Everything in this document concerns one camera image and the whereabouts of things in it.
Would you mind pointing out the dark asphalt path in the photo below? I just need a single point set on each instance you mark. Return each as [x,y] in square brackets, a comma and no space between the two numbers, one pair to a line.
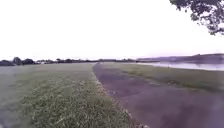
[166,106]

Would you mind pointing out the pale water surface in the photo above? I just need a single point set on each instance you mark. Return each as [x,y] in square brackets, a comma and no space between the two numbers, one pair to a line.
[196,66]

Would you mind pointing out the grass strip by water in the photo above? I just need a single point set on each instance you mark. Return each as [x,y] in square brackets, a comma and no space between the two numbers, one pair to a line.
[176,76]

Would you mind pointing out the distant wooded shore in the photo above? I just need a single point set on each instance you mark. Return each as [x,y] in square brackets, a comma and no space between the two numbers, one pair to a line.
[196,58]

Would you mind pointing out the wide grass field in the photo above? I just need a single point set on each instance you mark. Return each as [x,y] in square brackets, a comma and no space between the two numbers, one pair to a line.
[56,93]

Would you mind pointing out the overhanging leafy tree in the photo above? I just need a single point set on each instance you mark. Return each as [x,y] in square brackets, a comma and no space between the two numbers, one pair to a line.
[206,11]

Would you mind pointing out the distant row of trees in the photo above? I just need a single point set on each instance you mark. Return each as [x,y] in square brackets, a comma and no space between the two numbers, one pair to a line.
[26,61]

